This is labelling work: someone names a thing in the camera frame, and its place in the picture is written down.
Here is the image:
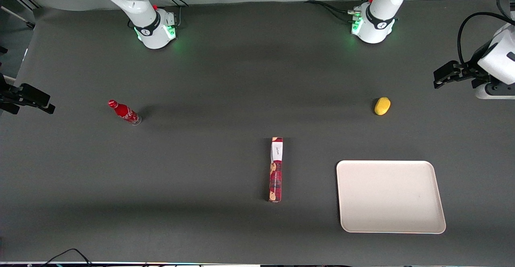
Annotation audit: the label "white rectangular plastic tray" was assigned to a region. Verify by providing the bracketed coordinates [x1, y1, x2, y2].
[336, 160, 446, 234]

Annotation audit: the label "red tartan cookie box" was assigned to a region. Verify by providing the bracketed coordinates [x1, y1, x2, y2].
[269, 137, 284, 203]

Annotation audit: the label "yellow lemon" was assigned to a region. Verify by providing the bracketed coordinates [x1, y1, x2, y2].
[374, 97, 391, 116]

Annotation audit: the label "red cola bottle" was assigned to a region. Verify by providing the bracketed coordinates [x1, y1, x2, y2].
[107, 99, 142, 126]

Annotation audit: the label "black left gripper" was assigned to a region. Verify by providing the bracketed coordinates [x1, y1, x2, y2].
[434, 41, 499, 89]

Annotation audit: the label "black cable at table edge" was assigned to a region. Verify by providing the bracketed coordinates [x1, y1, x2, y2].
[40, 248, 94, 267]

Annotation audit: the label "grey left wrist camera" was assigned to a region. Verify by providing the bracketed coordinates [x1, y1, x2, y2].
[476, 83, 515, 99]

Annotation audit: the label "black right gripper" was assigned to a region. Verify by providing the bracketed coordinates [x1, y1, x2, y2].
[0, 73, 56, 115]

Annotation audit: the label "black left arm base cables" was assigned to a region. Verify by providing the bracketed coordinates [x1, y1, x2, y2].
[305, 0, 377, 24]

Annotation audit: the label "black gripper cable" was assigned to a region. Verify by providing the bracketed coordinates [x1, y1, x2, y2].
[457, 12, 515, 66]

